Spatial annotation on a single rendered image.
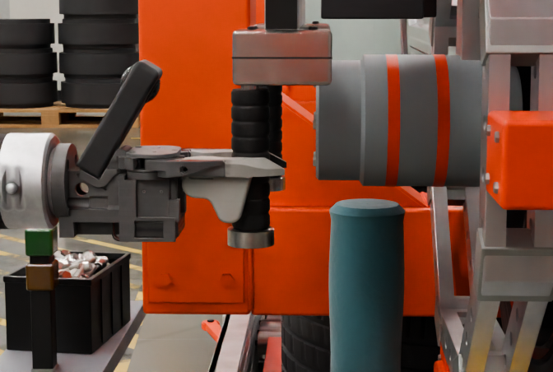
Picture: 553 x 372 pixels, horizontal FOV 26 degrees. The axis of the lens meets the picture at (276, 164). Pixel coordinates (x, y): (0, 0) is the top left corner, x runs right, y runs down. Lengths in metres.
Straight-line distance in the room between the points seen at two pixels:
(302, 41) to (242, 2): 0.63
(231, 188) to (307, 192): 0.66
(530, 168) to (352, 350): 0.53
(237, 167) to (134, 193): 0.10
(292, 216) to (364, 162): 0.52
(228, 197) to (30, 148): 0.19
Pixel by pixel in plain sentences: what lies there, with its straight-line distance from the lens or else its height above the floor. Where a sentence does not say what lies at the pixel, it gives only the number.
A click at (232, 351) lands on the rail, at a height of 0.39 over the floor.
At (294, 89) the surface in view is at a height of 0.72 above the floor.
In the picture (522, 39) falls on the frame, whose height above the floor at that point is 0.94.
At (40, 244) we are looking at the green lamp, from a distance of 1.72.
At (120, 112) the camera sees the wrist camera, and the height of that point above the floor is 0.87.
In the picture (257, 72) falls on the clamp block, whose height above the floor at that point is 0.91.
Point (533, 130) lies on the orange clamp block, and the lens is 0.94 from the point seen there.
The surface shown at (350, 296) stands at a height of 0.64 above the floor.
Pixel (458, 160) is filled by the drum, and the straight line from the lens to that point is 1.23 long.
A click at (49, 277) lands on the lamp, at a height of 0.59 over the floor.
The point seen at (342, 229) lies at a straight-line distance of 1.39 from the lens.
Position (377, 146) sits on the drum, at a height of 0.83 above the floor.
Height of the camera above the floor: 0.97
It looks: 8 degrees down
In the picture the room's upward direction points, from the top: straight up
